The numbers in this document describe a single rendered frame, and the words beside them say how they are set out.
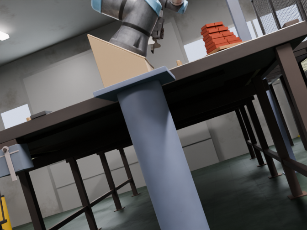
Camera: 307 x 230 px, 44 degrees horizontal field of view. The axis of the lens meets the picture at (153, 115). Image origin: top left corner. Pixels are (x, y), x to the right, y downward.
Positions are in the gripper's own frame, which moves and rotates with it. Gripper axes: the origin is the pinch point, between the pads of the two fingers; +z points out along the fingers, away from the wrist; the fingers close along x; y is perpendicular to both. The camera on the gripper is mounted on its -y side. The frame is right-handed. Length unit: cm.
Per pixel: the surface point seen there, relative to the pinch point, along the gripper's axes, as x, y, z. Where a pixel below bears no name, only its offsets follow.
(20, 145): -62, -34, 54
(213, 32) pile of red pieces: 49, 28, -22
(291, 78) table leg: -44, 78, 9
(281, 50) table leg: -44, 73, -2
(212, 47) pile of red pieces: 45, 29, -11
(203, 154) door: 441, -28, 126
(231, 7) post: 152, 24, -62
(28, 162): -60, -31, 61
